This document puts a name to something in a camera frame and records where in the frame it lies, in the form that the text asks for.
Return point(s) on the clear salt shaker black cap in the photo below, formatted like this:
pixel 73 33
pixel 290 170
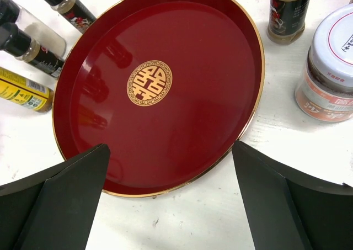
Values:
pixel 30 24

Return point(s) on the black cap spice bottle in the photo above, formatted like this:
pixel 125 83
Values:
pixel 24 48

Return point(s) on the red round tray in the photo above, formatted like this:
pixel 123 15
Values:
pixel 168 85

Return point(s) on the black label spice bottle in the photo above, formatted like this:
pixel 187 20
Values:
pixel 287 20

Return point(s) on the white lid sauce jar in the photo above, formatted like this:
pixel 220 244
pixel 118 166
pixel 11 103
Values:
pixel 324 90

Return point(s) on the yellow label sesame oil bottle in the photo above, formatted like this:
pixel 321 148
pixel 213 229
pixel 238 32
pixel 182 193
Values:
pixel 25 92

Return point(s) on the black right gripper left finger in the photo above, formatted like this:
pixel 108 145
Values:
pixel 54 208

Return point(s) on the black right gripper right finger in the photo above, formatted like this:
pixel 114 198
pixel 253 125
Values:
pixel 289 209

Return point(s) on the black cap pepper bottle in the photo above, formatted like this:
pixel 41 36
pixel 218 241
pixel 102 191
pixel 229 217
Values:
pixel 75 12

